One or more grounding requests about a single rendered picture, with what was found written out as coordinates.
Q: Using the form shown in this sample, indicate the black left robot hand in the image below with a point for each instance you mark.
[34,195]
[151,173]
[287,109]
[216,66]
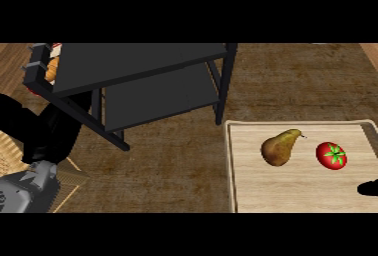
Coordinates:
[46,133]

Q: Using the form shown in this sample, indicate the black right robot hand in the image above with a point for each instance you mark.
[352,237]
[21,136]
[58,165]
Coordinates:
[369,188]

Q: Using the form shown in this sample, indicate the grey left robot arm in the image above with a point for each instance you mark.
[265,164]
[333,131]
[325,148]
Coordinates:
[24,188]

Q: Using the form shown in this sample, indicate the red tomato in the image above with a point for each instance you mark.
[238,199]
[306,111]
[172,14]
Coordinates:
[331,155]

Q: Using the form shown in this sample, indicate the pale wooden tray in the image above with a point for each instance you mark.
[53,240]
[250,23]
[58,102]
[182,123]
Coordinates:
[296,190]

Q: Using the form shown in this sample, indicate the black tiered shelf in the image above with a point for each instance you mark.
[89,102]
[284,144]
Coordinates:
[138,70]

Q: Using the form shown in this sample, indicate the brown green pear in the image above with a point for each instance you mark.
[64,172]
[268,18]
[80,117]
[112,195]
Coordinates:
[278,150]

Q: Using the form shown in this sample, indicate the red white object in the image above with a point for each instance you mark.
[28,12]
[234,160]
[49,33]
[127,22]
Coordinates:
[56,46]

